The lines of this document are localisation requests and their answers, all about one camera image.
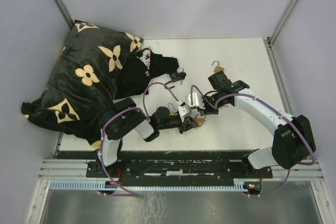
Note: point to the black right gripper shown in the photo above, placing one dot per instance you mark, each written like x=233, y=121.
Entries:
x=203, y=113

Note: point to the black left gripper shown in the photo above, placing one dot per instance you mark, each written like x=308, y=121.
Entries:
x=186, y=126

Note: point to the large brass padlock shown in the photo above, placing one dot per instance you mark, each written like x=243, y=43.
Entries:
x=199, y=120

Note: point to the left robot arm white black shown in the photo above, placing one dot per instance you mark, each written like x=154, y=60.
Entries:
x=124, y=116

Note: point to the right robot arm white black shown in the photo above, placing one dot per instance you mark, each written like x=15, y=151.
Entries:
x=293, y=139

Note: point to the small brass padlock long shackle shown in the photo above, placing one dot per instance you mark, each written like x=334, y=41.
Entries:
x=171, y=108

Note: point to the brass padlock far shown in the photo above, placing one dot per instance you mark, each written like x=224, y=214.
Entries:
x=217, y=66

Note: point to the black padlock with keys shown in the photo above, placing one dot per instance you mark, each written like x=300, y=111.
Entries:
x=176, y=76

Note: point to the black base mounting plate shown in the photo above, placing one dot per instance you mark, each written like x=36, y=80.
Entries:
x=178, y=168

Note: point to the black printed garment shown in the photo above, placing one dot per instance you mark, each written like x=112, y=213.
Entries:
x=140, y=69

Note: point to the black floral pillow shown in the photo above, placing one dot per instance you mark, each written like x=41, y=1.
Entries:
x=83, y=81

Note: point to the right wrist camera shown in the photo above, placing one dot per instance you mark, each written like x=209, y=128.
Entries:
x=195, y=100

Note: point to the right aluminium corner post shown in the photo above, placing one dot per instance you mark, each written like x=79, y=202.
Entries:
x=290, y=7

